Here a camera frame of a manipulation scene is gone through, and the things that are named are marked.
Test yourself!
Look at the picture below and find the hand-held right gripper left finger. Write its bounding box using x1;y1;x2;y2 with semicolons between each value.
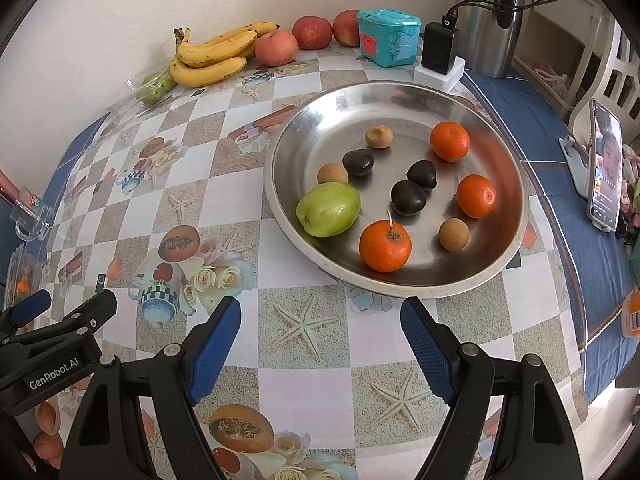
60;296;242;480

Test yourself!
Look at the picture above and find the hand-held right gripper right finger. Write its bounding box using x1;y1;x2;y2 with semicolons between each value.
400;297;583;480

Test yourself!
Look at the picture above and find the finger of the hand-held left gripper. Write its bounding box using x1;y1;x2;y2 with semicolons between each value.
0;289;52;333
5;289;118;357

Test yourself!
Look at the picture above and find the orange tangerine with stem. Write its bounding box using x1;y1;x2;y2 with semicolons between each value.
359;211;413;273

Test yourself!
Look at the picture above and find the dark plum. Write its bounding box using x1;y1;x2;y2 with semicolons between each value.
342;148;375;177
406;159;438;191
390;179;428;217

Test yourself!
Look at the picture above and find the green mango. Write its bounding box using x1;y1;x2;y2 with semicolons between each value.
296;182;362;238

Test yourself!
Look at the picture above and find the steel plate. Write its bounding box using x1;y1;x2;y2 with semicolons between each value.
263;80;530;301

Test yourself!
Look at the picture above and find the person's left hand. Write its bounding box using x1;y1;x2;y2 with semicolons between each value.
32;399;65;462

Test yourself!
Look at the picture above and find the clear plastic fruit box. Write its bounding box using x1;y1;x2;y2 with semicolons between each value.
4;245;48;306

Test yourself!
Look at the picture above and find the clear glass mug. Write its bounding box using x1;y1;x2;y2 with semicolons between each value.
10;185;55;241

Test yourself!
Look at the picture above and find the checkered printed tablecloth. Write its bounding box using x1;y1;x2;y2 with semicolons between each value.
0;55;640;480

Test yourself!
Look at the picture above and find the pink bar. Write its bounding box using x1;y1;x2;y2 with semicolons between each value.
0;170;18;206

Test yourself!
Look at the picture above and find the orange packet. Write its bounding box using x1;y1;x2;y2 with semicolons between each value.
620;290;640;338

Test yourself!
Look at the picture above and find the clear bag of green fruit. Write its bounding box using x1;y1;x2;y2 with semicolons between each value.
122;67;178;107

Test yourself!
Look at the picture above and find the grey phone stand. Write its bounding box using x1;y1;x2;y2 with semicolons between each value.
559;135;618;233

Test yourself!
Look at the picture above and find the white charger base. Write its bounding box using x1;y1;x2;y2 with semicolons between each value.
414;56;466;93

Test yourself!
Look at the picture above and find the yellow banana bunch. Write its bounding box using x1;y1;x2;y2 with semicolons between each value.
170;21;281;88

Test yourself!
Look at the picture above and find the pink plastic bag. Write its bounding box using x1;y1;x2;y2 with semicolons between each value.
530;60;573;108

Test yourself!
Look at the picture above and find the black charger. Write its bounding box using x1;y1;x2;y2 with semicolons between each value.
421;19;461;76

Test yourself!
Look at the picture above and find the pale red apple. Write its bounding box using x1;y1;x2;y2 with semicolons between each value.
255;29;300;67

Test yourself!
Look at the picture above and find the teal toy box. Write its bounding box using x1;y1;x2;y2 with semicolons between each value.
356;8;423;68

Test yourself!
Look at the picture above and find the steel thermos jug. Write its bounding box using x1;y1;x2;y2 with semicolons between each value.
455;0;536;79

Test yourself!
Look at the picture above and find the white wooden furniture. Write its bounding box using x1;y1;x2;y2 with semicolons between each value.
512;0;640;121

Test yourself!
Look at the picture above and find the dark red apple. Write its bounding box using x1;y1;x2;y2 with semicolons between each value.
332;9;362;48
292;16;334;51

